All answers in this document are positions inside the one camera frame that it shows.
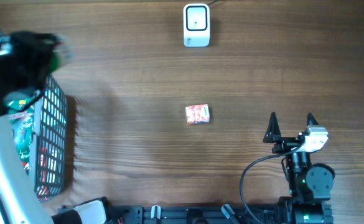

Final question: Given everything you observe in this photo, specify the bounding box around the green 3M gloves bag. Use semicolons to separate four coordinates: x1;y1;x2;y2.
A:
7;98;35;174

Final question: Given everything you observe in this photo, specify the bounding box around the red orange candy packet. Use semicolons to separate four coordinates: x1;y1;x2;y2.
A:
185;104;210;124

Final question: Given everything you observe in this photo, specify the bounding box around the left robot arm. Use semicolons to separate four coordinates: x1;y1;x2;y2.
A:
0;30;72;223

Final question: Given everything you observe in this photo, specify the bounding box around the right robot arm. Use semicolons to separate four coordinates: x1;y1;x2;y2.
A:
263;112;335;223

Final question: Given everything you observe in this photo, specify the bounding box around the white barcode scanner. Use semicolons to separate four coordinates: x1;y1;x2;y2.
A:
183;3;210;47

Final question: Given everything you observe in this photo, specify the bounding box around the grey plastic basket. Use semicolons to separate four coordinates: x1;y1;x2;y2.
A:
27;76;68;202

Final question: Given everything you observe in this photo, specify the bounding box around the black right camera cable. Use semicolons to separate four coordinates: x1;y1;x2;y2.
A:
239;143;306;224

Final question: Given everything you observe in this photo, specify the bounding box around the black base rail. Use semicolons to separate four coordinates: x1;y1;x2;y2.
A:
57;197;335;224

